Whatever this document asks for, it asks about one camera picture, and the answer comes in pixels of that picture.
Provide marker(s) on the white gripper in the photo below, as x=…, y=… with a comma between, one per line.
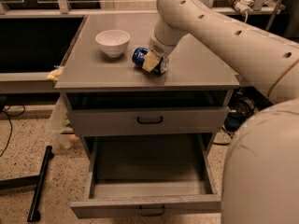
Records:
x=160, y=48

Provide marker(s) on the blue pepsi can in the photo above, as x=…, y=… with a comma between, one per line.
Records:
x=138, y=59

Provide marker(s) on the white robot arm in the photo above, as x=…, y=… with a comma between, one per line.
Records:
x=260, y=182

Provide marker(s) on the grey drawer cabinet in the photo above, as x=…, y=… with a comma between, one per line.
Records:
x=195, y=77

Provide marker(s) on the grey top drawer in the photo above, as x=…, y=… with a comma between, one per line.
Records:
x=114, y=122

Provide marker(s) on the open grey middle drawer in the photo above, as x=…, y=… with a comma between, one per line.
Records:
x=170, y=170

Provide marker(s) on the white ceramic bowl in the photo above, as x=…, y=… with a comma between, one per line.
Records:
x=113, y=42

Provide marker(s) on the white power strip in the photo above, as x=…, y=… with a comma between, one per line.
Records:
x=241, y=6

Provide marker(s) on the clear plastic bag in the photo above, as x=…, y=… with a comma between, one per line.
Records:
x=58, y=124

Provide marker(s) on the thin metal pole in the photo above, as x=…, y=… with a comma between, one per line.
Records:
x=273, y=15

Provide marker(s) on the black metal stand base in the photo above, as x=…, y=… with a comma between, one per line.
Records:
x=34, y=180

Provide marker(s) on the black top drawer handle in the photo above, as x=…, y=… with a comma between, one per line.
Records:
x=149, y=121

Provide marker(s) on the black drawer handle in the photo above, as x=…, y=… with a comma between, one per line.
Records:
x=151, y=212
x=149, y=121

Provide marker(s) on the grey metal rail frame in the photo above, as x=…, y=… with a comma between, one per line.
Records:
x=35, y=35

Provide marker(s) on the black middle drawer handle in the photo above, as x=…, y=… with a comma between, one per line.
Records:
x=151, y=212

